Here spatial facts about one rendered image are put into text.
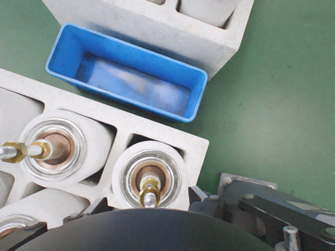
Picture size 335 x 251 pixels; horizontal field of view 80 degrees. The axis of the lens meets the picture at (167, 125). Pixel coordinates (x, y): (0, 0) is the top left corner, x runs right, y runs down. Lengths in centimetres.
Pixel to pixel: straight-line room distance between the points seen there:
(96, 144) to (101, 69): 31
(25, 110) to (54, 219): 16
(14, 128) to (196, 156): 26
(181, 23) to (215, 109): 24
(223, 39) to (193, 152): 20
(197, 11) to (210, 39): 5
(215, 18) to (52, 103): 30
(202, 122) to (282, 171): 24
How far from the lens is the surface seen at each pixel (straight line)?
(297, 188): 64
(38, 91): 37
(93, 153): 26
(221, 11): 38
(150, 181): 21
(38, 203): 31
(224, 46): 38
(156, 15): 38
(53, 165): 27
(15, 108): 34
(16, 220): 30
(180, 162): 26
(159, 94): 51
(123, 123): 32
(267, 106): 59
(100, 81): 53
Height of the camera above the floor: 50
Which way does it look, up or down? 83 degrees down
